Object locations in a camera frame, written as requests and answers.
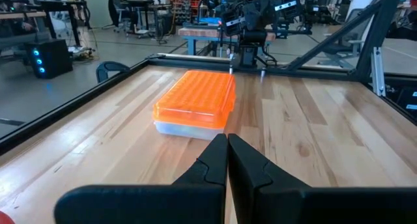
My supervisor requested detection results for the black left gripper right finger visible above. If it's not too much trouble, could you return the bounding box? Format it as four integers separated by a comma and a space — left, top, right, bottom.
227, 133, 417, 224

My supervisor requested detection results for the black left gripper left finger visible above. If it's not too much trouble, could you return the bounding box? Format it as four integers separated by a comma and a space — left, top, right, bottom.
53, 133, 229, 224

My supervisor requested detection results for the translucent white supply box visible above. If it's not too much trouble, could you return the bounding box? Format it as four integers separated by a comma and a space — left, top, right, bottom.
153, 119, 226, 141

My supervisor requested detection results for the orange plastic box lid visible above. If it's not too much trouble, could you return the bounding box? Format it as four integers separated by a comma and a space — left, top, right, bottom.
152, 69, 237, 131

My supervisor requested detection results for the black computer tower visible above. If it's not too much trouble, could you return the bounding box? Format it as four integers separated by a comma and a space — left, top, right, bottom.
24, 38, 74, 80

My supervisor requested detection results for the wooden workbench with blue legs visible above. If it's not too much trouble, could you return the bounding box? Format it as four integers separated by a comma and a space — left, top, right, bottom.
178, 17, 277, 57

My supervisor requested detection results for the black office chair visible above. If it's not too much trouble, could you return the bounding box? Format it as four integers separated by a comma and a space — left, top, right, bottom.
107, 0, 131, 33

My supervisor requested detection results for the black cart with monitor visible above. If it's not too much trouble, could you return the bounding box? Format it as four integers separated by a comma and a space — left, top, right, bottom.
125, 0, 173, 44

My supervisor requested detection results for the red parts shelf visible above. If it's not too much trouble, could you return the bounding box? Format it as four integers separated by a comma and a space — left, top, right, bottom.
168, 0, 205, 25

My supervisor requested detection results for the black desk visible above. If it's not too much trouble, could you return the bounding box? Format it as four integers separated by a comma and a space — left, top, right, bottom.
35, 0, 89, 48

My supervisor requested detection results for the black metal table frame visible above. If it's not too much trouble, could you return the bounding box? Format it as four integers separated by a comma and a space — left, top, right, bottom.
0, 0, 417, 156

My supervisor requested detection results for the black handle clamp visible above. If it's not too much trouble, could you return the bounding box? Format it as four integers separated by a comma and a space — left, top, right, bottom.
95, 61, 131, 84

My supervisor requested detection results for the silver metal bracket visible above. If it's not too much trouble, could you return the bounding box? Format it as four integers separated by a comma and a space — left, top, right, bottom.
370, 46, 388, 98

